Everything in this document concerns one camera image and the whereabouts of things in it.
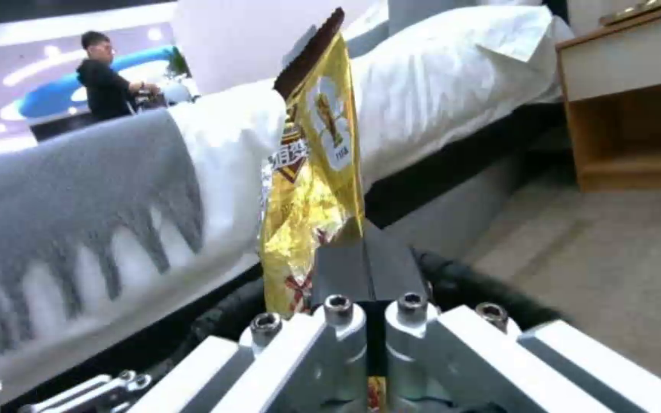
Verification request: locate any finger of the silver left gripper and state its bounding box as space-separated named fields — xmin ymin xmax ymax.
xmin=17 ymin=369 xmax=154 ymax=413

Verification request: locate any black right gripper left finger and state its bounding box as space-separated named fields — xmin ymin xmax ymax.
xmin=129 ymin=240 xmax=374 ymax=413

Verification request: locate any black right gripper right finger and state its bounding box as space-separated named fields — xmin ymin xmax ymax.
xmin=366 ymin=229 xmax=661 ymax=413

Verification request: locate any yellow snack wrapper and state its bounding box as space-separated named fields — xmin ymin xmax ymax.
xmin=256 ymin=7 xmax=367 ymax=314

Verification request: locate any white bed duvet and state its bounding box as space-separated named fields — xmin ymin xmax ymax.
xmin=0 ymin=81 xmax=515 ymax=379

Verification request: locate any grey fringed blanket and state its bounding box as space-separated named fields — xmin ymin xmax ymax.
xmin=0 ymin=110 xmax=205 ymax=356

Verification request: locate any white pillow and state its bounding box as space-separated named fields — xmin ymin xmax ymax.
xmin=348 ymin=0 xmax=576 ymax=143

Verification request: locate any green plant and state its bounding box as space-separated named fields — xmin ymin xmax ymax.
xmin=164 ymin=46 xmax=195 ymax=83

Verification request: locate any wooden nightstand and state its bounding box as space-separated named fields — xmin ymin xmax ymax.
xmin=554 ymin=24 xmax=661 ymax=192

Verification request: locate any blue curved display structure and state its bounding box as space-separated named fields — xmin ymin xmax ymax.
xmin=17 ymin=45 xmax=194 ymax=119

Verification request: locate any person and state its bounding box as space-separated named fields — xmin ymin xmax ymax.
xmin=75 ymin=30 xmax=162 ymax=121

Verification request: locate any gold object on nightstand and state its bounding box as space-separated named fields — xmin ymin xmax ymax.
xmin=598 ymin=0 xmax=661 ymax=28

